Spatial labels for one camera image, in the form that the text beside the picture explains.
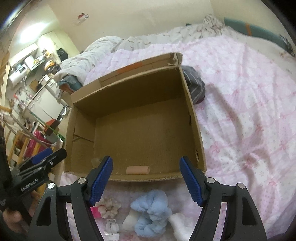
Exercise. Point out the white rolled sock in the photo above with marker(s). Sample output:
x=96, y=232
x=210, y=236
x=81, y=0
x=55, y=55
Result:
x=130, y=221

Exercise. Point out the grey striped cloth bundle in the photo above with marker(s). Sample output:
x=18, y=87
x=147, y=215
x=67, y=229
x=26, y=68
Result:
x=195, y=84

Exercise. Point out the brown cardboard box bedside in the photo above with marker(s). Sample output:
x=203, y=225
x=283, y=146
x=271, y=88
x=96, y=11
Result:
x=66, y=94

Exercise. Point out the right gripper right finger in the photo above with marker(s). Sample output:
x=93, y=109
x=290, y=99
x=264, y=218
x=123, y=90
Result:
x=242, y=220

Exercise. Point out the white washing machine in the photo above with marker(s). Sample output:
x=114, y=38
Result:
x=17, y=76

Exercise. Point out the teal bolster pillow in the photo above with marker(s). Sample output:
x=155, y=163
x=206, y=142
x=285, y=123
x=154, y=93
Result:
x=258, y=32

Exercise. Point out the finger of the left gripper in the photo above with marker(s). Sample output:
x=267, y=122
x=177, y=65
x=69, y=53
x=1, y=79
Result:
x=49, y=159
x=40, y=156

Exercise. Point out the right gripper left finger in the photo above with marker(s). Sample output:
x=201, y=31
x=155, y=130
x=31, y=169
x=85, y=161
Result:
x=50, y=221

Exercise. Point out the beige floral scrunchie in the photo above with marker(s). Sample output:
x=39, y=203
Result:
x=108, y=207

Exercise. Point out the person's left hand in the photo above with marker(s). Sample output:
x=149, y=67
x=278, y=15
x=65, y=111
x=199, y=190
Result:
x=14, y=220

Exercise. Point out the small clear plastic clip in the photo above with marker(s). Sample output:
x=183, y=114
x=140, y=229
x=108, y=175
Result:
x=112, y=230

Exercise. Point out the beige rolled sock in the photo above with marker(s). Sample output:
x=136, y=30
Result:
x=137, y=170

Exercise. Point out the pink floral bed quilt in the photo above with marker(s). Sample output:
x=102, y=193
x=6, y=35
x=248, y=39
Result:
x=247, y=119

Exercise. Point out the white grey floral duvet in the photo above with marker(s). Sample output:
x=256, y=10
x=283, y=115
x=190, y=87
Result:
x=80, y=65

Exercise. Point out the white fluffy sock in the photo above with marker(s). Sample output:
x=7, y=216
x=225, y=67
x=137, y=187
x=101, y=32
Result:
x=182, y=226

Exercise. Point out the pink rubber duck toy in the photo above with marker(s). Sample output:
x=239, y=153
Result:
x=95, y=212

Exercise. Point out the open cardboard box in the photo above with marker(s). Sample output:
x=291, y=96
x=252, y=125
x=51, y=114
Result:
x=139, y=115

